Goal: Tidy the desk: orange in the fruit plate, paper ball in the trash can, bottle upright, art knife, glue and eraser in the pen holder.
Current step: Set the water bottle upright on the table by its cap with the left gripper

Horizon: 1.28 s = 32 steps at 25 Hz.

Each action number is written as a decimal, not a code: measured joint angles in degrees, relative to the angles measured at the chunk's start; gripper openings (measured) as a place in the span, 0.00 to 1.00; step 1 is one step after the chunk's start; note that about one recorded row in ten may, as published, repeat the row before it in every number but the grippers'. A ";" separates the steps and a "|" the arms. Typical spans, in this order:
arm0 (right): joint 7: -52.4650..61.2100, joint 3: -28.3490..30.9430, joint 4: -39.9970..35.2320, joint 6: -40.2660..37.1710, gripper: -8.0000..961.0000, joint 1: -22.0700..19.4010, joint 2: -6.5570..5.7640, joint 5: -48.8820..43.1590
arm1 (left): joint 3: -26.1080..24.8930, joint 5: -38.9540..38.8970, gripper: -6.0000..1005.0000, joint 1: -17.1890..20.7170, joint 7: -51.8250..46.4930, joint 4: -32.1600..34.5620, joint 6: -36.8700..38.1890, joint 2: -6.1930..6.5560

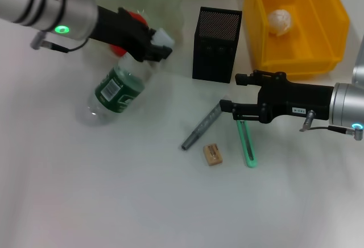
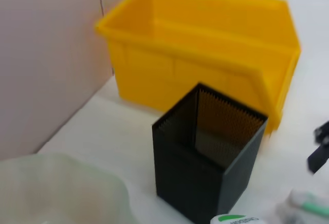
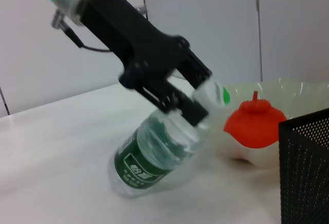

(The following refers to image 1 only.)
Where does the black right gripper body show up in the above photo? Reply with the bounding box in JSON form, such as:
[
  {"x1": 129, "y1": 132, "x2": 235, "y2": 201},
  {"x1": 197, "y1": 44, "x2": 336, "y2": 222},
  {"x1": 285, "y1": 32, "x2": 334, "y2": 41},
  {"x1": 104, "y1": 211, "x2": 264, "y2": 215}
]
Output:
[{"x1": 257, "y1": 71, "x2": 335, "y2": 124}]

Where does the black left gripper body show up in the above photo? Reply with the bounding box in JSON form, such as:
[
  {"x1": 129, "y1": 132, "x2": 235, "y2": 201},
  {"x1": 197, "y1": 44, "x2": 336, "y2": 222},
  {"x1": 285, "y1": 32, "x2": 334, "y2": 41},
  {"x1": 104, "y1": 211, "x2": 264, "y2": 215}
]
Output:
[{"x1": 90, "y1": 5, "x2": 153, "y2": 63}]

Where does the red-orange fruit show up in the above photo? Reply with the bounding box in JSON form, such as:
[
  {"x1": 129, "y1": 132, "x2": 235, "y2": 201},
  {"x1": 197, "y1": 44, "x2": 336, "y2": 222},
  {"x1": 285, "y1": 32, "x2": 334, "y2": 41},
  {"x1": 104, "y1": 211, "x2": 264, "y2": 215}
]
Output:
[{"x1": 110, "y1": 11, "x2": 148, "y2": 58}]

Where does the clear bottle with green label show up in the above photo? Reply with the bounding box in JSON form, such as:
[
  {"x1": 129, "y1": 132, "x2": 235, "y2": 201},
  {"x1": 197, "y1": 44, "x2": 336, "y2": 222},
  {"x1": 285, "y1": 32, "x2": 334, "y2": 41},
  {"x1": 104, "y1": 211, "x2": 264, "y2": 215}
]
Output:
[{"x1": 76, "y1": 28, "x2": 175, "y2": 126}]

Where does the white paper ball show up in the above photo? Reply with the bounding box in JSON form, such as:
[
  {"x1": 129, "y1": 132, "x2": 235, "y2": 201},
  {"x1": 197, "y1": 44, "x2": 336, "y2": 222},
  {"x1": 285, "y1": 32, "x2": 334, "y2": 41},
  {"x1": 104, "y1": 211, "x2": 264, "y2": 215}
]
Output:
[{"x1": 267, "y1": 9, "x2": 293, "y2": 36}]

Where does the pale green glass fruit bowl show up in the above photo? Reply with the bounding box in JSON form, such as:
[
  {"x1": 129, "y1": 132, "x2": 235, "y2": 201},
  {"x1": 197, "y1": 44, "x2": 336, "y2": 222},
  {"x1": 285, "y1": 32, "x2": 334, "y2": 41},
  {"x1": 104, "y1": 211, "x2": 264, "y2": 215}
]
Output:
[{"x1": 85, "y1": 0, "x2": 184, "y2": 72}]

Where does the grey pen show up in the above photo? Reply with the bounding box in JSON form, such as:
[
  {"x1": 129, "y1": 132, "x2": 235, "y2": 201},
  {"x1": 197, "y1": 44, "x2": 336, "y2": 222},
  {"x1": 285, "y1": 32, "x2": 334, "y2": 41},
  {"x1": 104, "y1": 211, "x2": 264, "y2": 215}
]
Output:
[{"x1": 181, "y1": 101, "x2": 225, "y2": 151}]

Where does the black mesh pen holder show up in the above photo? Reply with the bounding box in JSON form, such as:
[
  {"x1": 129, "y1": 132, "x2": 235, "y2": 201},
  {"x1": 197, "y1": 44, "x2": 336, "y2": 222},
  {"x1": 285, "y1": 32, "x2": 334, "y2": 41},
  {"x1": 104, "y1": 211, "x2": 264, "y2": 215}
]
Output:
[{"x1": 192, "y1": 6, "x2": 243, "y2": 84}]

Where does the beige eraser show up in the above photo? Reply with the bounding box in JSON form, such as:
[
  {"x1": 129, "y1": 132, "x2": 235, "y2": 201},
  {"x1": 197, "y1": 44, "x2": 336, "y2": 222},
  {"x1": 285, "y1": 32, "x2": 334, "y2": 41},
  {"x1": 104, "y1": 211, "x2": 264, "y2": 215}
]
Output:
[{"x1": 202, "y1": 144, "x2": 224, "y2": 167}]

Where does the mint green utility knife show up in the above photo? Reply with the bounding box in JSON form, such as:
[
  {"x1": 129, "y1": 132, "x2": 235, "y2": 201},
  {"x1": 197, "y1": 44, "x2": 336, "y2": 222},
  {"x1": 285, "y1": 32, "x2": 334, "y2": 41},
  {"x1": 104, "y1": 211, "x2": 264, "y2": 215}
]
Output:
[{"x1": 235, "y1": 119, "x2": 259, "y2": 168}]

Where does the yellow plastic bin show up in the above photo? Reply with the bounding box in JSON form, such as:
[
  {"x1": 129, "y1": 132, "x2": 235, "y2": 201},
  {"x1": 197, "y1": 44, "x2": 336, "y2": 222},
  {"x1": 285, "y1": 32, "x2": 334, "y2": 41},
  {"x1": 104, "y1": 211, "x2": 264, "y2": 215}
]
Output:
[{"x1": 243, "y1": 0, "x2": 350, "y2": 80}]

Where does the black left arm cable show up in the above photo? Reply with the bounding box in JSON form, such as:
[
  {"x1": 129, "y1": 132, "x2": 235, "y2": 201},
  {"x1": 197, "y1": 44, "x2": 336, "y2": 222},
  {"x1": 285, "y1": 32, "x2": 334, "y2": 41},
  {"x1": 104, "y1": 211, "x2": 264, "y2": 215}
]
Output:
[{"x1": 30, "y1": 31, "x2": 89, "y2": 53}]

